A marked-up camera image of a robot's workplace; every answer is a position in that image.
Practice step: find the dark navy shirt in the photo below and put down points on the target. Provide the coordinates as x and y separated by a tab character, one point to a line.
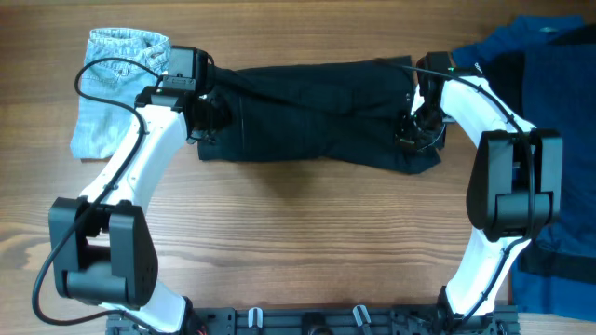
558	91

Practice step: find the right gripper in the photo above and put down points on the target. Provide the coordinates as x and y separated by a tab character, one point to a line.
405	139

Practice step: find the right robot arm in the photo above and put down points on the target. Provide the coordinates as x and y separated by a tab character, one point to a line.
514	188

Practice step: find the black shorts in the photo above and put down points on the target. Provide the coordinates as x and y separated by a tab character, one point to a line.
345	111

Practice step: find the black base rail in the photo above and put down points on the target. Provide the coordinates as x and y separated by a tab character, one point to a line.
400	320

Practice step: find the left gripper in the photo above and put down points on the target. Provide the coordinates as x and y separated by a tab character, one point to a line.
223	120

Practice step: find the folded light blue jeans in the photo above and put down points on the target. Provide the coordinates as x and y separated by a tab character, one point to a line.
129	57

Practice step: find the black t-shirt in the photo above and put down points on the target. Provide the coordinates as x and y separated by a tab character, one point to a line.
505	72

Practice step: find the blue polo shirt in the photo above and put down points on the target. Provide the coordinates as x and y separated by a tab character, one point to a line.
543	281

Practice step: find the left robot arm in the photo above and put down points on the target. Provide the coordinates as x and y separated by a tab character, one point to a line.
102	252

